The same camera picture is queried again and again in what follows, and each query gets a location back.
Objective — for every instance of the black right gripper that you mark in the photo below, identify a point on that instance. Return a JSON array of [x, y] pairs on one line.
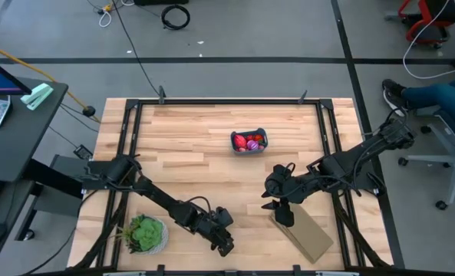
[[284, 188]]

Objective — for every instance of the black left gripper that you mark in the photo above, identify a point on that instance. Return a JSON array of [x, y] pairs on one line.
[[217, 222]]

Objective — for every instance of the blue plastic tupperware container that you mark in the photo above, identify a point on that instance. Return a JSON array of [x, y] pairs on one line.
[[250, 152]]

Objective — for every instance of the purple white striped ball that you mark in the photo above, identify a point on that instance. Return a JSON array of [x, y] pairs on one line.
[[252, 145]]

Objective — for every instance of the pink raspberry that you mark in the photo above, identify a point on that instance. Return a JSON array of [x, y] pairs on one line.
[[242, 149]]

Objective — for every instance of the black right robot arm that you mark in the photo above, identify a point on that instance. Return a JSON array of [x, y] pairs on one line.
[[346, 165]]

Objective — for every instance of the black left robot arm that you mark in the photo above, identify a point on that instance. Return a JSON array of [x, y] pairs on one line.
[[162, 199]]

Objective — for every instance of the tan folded cardboard sheet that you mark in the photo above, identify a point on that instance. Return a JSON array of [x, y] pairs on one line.
[[307, 234]]

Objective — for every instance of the person's shoe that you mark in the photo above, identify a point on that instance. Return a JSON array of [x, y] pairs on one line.
[[392, 92]]

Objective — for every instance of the black power adapter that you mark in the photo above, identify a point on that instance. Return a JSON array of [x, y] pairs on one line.
[[83, 152]]

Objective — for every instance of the person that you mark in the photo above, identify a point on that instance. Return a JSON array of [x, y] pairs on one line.
[[442, 99]]

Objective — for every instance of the dark grey desk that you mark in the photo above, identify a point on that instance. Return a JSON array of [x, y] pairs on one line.
[[24, 142]]

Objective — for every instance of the mint green stapler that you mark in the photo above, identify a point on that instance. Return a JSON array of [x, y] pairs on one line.
[[37, 96]]

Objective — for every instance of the red and black cart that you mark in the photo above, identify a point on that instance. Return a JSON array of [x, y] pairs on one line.
[[442, 13]]

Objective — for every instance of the black frame clamp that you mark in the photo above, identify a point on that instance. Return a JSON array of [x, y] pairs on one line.
[[296, 269], [162, 94], [160, 269]]

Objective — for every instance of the black aluminium table frame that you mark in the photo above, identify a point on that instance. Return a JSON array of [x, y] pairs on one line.
[[227, 102]]

